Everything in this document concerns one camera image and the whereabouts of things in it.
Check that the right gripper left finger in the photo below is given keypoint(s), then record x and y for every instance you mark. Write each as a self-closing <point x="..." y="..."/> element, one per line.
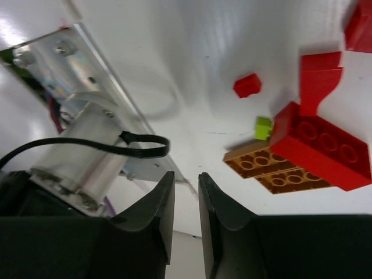
<point x="155" y="211"/>

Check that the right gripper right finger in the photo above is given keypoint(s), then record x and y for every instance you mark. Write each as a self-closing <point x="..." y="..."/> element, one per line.
<point x="229" y="235"/>

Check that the orange lego plate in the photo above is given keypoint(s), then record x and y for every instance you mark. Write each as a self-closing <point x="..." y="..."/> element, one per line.
<point x="278" y="175"/>

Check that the long red lego brick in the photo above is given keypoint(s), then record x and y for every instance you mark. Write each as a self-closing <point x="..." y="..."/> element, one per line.
<point x="321" y="148"/>

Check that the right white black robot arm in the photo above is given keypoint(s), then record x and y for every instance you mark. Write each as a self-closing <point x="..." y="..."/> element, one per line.
<point x="52" y="221"/>

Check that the tiny lime lego stud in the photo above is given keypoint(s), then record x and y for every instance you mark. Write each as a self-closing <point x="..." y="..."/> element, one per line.
<point x="263" y="128"/>

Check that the small red lego piece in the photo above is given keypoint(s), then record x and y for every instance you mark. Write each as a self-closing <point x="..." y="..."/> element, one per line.
<point x="247" y="86"/>

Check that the red curved lego piece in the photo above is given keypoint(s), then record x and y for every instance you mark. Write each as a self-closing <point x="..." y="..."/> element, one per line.
<point x="320" y="74"/>

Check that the red square lego brick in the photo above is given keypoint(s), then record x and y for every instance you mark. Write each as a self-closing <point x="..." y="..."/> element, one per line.
<point x="358" y="29"/>

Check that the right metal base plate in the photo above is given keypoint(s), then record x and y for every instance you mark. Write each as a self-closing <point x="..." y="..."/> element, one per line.
<point x="92" y="101"/>

